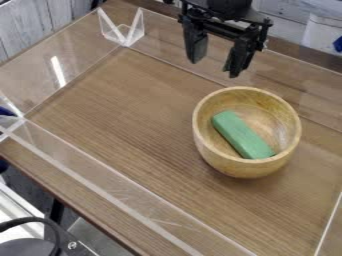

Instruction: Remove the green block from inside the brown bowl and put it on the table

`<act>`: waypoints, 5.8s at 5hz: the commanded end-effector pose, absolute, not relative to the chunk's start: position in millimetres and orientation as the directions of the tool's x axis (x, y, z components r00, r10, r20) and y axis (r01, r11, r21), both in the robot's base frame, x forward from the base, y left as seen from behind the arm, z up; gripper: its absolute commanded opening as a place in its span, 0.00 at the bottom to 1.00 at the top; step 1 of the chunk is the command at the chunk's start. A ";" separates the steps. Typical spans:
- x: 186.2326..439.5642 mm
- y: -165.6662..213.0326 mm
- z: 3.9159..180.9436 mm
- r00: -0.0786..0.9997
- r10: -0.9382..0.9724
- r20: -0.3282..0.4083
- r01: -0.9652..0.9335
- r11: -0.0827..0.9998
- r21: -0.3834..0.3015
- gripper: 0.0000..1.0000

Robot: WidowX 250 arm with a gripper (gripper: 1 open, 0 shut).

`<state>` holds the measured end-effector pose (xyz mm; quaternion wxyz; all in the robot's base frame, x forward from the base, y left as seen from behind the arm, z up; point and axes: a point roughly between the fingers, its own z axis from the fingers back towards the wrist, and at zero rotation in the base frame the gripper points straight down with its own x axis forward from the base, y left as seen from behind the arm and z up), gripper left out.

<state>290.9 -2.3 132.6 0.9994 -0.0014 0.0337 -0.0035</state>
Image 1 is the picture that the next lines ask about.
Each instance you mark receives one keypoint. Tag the white cylindrical container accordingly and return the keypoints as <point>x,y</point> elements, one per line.
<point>324,33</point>

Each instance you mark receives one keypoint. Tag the green rectangular block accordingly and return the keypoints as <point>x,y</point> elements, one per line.
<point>248,143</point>

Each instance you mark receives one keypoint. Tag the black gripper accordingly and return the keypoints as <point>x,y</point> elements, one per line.
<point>230,19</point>

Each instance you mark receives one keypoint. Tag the black table leg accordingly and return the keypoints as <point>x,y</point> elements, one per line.
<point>57,211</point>

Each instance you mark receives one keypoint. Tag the brown wooden bowl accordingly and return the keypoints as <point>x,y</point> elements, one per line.
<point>270,117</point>

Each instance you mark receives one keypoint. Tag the clear acrylic front wall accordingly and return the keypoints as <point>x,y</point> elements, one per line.
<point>142,221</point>

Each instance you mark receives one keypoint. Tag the clear acrylic corner bracket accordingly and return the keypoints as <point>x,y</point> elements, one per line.
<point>122,34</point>

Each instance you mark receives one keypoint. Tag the grey metal base plate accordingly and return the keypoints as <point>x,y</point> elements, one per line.
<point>85,240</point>

